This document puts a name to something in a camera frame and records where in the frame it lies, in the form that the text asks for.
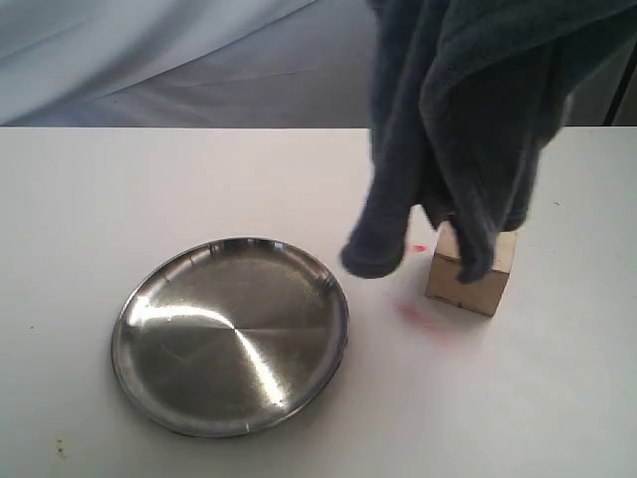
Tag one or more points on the white backdrop sheet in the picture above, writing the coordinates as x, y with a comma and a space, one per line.
187, 63

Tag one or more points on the round stainless steel plate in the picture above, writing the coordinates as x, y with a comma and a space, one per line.
230, 338

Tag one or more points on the grey-blue fleece towel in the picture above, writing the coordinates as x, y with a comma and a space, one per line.
448, 124

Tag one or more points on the pale wooden cube block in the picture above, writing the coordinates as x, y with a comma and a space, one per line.
481, 297

